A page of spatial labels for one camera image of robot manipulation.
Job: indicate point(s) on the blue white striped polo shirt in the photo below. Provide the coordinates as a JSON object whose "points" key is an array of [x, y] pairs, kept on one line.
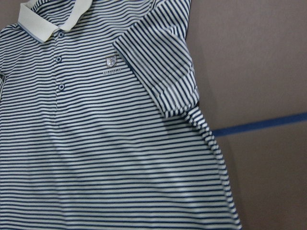
{"points": [[100, 127]]}

